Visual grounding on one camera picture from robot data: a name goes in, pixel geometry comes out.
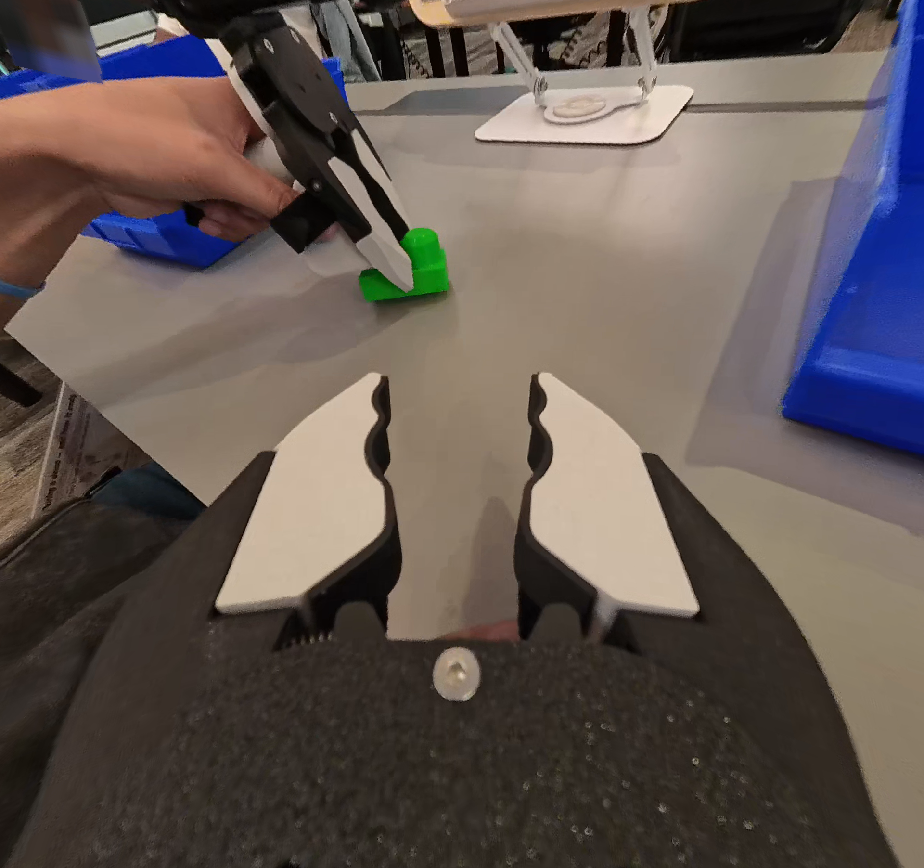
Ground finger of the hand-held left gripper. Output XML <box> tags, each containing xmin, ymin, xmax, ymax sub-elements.
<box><xmin>350</xmin><ymin>128</ymin><xmax>412</xmax><ymax>246</ymax></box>
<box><xmin>327</xmin><ymin>155</ymin><xmax>417</xmax><ymax>294</ymax></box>

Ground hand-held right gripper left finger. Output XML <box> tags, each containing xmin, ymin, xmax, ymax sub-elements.
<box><xmin>214</xmin><ymin>372</ymin><xmax>401</xmax><ymax>641</ymax></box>

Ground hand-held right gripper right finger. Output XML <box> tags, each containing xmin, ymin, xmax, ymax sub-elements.
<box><xmin>514</xmin><ymin>372</ymin><xmax>701</xmax><ymax>641</ymax></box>

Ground green two-stud block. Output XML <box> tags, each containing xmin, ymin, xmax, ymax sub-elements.
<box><xmin>359</xmin><ymin>227</ymin><xmax>450</xmax><ymax>303</ymax></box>

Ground blue plastic bin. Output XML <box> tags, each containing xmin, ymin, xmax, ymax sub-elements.
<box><xmin>0</xmin><ymin>34</ymin><xmax>349</xmax><ymax>271</ymax></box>
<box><xmin>782</xmin><ymin>0</ymin><xmax>924</xmax><ymax>459</ymax></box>

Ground grey desk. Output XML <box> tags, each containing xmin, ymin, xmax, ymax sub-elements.
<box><xmin>3</xmin><ymin>51</ymin><xmax>924</xmax><ymax>868</ymax></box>

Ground person's left hand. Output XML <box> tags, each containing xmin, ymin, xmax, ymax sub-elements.
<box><xmin>0</xmin><ymin>77</ymin><xmax>300</xmax><ymax>284</ymax></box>

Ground denim jacket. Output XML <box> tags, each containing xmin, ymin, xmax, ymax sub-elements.
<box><xmin>310</xmin><ymin>0</ymin><xmax>382</xmax><ymax>83</ymax></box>

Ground person's blue jeans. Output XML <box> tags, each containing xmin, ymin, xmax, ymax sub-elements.
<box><xmin>94</xmin><ymin>464</ymin><xmax>206</xmax><ymax>522</ymax></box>

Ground white folding stand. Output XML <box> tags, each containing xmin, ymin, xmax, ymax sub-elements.
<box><xmin>474</xmin><ymin>5</ymin><xmax>695</xmax><ymax>147</ymax></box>

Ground printed paper sheet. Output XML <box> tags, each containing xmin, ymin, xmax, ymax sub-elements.
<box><xmin>32</xmin><ymin>384</ymin><xmax>145</xmax><ymax>515</ymax></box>

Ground person's dark sweatshirt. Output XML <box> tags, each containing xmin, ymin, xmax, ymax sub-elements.
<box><xmin>0</xmin><ymin>500</ymin><xmax>210</xmax><ymax>868</ymax></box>

